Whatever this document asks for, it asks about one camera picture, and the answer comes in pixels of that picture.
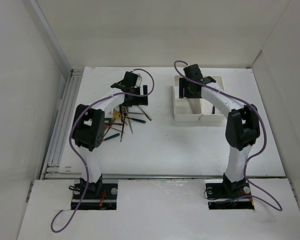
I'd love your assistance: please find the aluminium front rail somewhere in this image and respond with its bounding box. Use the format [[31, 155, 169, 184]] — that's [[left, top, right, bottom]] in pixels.
[[41, 173, 295, 181]]

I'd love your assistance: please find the green handled gold spoon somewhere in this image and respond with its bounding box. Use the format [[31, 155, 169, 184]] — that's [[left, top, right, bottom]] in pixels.
[[103, 133, 121, 141]]

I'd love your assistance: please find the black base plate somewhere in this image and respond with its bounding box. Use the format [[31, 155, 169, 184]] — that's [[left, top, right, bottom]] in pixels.
[[204, 179, 255, 210], [68, 182, 118, 211]]

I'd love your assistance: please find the aluminium side rail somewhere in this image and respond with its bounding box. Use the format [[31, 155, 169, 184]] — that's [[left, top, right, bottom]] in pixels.
[[38, 68, 84, 180]]

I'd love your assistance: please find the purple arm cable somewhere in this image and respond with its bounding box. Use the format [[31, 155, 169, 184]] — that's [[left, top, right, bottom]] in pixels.
[[173, 59, 283, 212], [51, 68, 156, 232]]

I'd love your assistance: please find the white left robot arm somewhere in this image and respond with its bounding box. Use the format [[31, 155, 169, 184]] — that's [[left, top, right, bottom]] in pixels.
[[68, 68, 155, 199]]

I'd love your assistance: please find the white plastic fork bin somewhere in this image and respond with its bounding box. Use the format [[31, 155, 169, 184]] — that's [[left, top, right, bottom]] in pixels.
[[199, 75, 225, 123]]

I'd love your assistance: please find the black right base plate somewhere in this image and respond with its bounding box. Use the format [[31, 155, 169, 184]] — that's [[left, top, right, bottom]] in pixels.
[[204, 179, 255, 210]]

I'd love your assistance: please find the green handled gold fork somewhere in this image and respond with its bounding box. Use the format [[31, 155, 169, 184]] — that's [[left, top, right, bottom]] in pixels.
[[126, 117, 146, 124]]

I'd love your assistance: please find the white plastic spoon bin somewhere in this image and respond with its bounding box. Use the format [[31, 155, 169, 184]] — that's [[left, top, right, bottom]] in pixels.
[[173, 75, 202, 122]]

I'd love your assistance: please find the black handled silver fork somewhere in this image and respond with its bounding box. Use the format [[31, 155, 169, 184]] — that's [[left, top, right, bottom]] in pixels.
[[120, 116, 126, 142]]

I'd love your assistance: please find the silver spoon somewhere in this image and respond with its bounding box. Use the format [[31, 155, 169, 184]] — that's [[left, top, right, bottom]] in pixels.
[[188, 98, 202, 115]]

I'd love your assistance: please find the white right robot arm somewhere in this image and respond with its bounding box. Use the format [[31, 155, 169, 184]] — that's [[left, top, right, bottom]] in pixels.
[[179, 64, 260, 197]]

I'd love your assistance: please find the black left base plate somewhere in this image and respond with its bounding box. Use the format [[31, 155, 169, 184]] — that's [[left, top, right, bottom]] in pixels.
[[68, 182, 118, 211]]

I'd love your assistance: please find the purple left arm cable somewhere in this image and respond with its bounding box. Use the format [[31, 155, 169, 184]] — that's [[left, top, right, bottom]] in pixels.
[[51, 68, 156, 232]]

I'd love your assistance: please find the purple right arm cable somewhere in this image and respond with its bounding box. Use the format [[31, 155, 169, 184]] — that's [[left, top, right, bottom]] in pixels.
[[173, 59, 283, 212]]

